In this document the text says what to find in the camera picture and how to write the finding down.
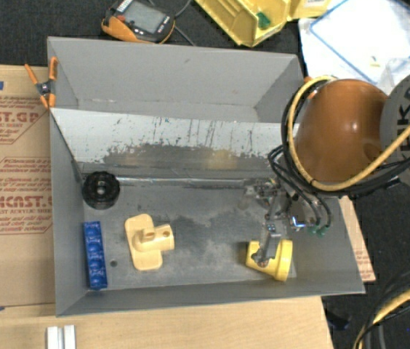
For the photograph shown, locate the brown cardboard board, red print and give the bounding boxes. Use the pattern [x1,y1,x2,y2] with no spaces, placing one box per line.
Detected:
[0,63,377,314]

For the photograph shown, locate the blue long block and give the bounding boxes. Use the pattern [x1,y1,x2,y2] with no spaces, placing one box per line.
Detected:
[82,220,109,291]

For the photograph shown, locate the black round knob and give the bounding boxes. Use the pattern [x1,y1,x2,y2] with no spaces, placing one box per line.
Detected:
[81,171,121,211]

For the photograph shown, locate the yellow plastic cup part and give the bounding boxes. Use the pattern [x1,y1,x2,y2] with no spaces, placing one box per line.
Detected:
[244,238,294,283]

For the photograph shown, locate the grey metal bin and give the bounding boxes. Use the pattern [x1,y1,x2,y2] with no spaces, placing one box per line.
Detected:
[47,36,366,318]

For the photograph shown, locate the yellow plastic bracket part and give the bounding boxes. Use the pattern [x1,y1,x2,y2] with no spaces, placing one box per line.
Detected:
[124,213,176,272]

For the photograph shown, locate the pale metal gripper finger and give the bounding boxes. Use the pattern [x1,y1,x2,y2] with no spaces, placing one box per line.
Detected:
[262,225,283,262]
[250,222,273,263]

